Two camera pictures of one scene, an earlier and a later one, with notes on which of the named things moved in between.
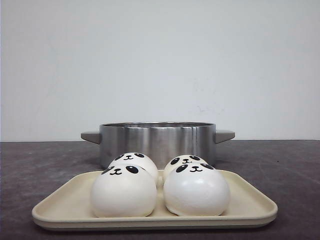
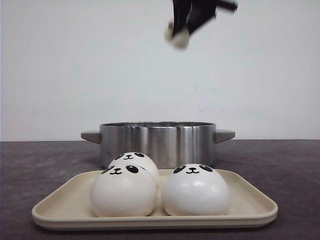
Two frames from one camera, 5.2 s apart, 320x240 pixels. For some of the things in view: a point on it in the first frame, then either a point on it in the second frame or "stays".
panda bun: (135, 159) stays
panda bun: (196, 189) stays
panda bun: (182, 159) -> (178, 40)
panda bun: (124, 191) stays
